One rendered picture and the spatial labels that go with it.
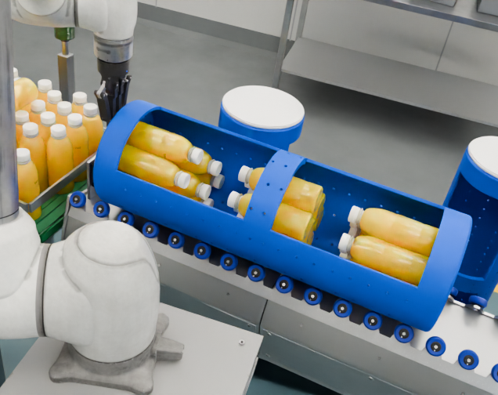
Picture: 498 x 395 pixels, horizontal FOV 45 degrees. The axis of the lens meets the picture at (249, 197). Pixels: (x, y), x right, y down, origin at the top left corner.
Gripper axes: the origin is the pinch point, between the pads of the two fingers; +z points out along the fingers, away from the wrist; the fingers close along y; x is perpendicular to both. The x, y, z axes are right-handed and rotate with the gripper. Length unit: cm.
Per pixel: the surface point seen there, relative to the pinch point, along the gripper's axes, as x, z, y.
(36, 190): -13.8, 16.5, 14.3
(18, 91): -30.7, -0.1, -1.2
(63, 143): -15.0, 9.3, 0.9
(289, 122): 31, 12, -53
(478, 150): 90, 12, -76
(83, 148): -13.9, 14.5, -6.2
